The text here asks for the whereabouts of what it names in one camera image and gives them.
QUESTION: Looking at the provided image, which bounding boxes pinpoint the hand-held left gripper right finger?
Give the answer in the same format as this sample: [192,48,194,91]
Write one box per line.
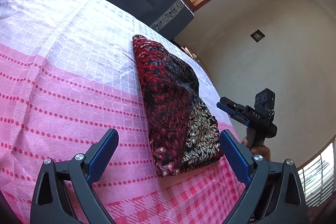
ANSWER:
[220,130,307,224]

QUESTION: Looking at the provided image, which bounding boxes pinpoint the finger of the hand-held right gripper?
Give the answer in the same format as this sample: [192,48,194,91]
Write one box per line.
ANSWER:
[217,97,248,113]
[228,109,250,126]

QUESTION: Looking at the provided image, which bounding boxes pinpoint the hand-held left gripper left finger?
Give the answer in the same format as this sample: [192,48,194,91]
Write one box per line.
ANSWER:
[30,128,119,224]

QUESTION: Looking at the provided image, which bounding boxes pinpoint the floral knit sweater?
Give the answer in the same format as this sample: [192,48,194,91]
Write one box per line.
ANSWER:
[132,34,224,177]

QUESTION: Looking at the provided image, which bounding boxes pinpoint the person's right hand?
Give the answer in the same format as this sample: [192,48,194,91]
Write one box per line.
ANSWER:
[241,136,271,161]

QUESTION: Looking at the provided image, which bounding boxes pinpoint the small wooden side table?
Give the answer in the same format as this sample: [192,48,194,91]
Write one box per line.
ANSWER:
[183,44,203,62]

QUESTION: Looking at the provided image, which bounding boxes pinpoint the pink checked sheet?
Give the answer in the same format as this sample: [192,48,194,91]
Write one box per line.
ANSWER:
[0,0,250,224]

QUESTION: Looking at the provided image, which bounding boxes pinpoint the side window with bars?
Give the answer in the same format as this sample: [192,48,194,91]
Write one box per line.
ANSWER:
[297,135,336,208]

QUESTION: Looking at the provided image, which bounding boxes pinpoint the dark wall switch plate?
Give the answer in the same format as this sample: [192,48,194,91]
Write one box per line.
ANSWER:
[250,29,265,42]

